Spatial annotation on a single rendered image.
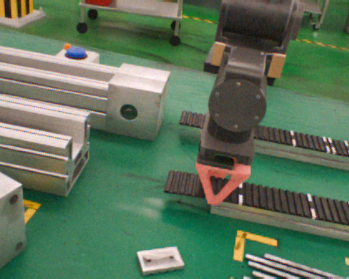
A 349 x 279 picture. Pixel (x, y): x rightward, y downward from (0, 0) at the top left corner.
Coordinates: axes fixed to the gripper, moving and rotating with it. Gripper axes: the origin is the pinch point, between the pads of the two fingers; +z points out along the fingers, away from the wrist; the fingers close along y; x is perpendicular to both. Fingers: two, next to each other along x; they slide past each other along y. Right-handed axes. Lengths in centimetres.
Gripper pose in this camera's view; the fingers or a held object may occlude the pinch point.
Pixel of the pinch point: (214, 188)
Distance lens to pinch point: 57.1
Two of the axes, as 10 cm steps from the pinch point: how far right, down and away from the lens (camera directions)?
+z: -1.4, 8.5, 5.2
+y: -1.5, 5.0, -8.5
